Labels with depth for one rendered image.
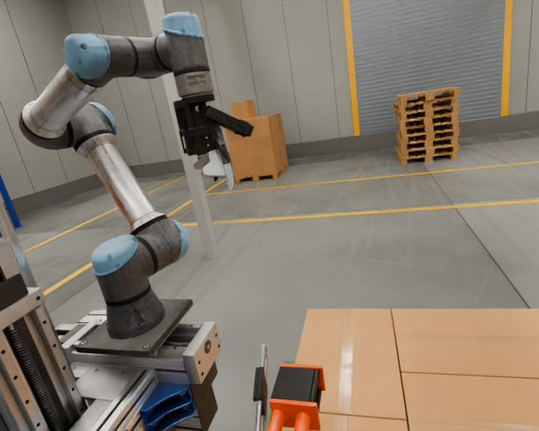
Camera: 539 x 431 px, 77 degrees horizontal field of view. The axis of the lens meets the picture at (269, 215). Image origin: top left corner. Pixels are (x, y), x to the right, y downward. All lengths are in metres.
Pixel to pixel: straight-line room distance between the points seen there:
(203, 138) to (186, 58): 0.16
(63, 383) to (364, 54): 9.39
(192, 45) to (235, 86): 9.76
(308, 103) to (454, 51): 3.65
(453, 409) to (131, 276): 1.05
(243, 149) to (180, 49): 6.97
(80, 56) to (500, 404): 1.44
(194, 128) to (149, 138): 11.26
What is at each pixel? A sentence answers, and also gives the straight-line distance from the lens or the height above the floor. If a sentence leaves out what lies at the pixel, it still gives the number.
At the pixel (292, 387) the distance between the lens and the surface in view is 0.61.
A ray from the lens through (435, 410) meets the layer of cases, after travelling 1.35.
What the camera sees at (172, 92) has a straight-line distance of 3.71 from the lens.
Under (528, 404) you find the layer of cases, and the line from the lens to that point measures 1.44.
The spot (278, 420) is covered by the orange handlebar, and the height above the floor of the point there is 1.09.
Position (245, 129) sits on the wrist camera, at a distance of 0.78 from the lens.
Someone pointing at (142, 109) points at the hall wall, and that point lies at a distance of 11.99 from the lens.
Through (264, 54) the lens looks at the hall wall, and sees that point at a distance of 10.28.
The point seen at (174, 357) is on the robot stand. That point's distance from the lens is 0.96.
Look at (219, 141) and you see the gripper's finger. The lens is 0.73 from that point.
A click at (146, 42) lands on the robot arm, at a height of 1.70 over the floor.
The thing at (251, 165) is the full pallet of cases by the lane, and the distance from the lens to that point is 7.70.
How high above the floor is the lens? 1.53
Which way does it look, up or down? 17 degrees down
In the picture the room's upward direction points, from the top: 10 degrees counter-clockwise
